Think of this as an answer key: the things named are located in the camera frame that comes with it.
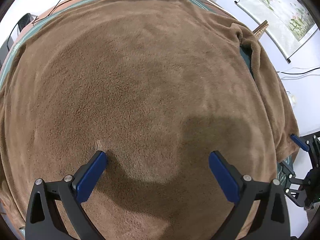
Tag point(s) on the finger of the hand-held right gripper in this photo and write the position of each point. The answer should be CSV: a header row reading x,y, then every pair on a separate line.
x,y
300,142
290,176

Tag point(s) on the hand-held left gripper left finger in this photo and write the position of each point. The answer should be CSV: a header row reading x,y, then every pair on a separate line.
x,y
91,177

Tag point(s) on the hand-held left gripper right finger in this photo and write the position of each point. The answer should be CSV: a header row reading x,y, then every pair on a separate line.
x,y
223,177

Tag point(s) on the brown fleece cloth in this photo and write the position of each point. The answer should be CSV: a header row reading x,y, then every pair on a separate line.
x,y
137,92

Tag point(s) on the green table mat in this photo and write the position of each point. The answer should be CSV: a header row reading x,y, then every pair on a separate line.
x,y
246,60

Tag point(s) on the brown wooden rod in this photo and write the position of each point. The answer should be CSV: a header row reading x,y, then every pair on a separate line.
x,y
261,30

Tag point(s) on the hanging scroll painting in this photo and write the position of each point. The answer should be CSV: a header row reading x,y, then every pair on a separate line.
x,y
277,12

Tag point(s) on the black metal chair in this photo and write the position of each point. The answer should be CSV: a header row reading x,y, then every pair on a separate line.
x,y
22,21

